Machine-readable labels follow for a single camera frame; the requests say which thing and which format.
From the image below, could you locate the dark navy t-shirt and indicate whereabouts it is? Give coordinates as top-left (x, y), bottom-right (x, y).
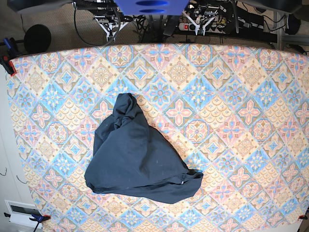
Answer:
top-left (84, 93), bottom-right (203, 204)

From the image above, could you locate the blue orange clamp top left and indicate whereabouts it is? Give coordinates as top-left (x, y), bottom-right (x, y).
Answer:
top-left (0, 38), bottom-right (16, 76)

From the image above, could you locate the blue orange clamp bottom left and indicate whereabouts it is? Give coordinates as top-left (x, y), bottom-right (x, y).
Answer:
top-left (3, 212), bottom-right (51, 232)

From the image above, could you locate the blue orange clamp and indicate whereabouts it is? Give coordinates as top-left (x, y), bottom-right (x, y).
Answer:
top-left (3, 212), bottom-right (51, 232)
top-left (0, 38), bottom-right (16, 76)

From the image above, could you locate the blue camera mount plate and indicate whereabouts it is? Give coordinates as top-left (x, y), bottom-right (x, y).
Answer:
top-left (114, 0), bottom-right (189, 15)

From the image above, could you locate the white wall outlet box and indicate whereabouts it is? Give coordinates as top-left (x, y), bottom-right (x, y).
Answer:
top-left (5, 200), bottom-right (40, 228)

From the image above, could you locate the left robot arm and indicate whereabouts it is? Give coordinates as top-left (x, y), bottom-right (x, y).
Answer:
top-left (178, 0), bottom-right (235, 36)

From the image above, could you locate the white power strip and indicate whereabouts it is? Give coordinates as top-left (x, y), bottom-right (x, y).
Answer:
top-left (179, 22), bottom-right (227, 33)

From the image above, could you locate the patterned colourful tablecloth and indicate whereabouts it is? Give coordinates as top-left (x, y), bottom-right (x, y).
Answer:
top-left (4, 44), bottom-right (309, 232)

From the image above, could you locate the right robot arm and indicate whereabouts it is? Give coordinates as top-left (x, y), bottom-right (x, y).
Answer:
top-left (72, 0), bottom-right (133, 46)

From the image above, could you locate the orange clamp bottom right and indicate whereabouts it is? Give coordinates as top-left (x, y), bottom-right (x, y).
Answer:
top-left (298, 215), bottom-right (308, 220)

